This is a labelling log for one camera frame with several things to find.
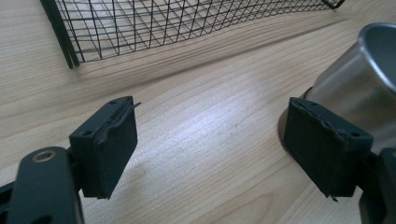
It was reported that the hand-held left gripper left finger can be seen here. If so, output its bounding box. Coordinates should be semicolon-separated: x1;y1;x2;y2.
68;95;142;200

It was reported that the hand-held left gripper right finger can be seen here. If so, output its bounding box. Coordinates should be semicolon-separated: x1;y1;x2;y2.
282;96;375;203

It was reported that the stainless steel cup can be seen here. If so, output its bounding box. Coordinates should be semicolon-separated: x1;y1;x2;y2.
306;21;396;155

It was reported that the black wire mesh basket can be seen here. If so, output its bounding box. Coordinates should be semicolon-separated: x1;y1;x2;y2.
39;0;347;70

